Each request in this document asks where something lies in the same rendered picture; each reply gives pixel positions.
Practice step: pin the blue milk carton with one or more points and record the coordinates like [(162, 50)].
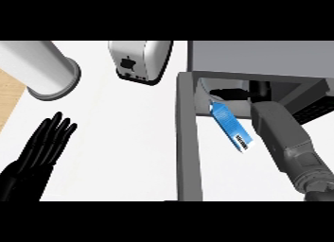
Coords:
[(232, 126)]

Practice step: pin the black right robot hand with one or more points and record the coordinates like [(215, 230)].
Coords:
[(230, 93)]

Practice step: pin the grey microwave door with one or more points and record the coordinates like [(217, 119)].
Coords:
[(187, 138)]

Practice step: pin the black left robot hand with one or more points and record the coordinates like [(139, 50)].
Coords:
[(32, 157)]

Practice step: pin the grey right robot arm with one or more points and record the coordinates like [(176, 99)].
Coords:
[(295, 151)]

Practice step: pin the silver toaster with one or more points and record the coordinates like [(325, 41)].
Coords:
[(142, 61)]

